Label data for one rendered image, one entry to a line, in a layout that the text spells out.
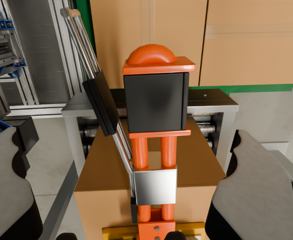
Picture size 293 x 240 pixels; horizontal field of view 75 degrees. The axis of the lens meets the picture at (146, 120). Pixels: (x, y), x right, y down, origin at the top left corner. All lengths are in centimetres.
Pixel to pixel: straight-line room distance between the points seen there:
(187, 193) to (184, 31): 54
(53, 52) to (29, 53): 13
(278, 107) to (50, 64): 158
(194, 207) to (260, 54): 62
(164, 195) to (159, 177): 4
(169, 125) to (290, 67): 80
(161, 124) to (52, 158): 162
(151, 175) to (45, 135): 146
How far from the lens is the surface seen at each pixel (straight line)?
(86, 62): 21
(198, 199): 56
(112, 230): 62
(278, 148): 196
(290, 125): 191
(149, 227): 37
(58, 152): 174
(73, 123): 84
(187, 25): 77
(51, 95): 127
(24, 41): 124
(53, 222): 115
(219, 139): 91
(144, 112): 21
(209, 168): 59
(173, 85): 21
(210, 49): 80
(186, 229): 62
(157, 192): 30
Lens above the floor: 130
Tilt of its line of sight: 63 degrees down
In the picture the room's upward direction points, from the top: 176 degrees clockwise
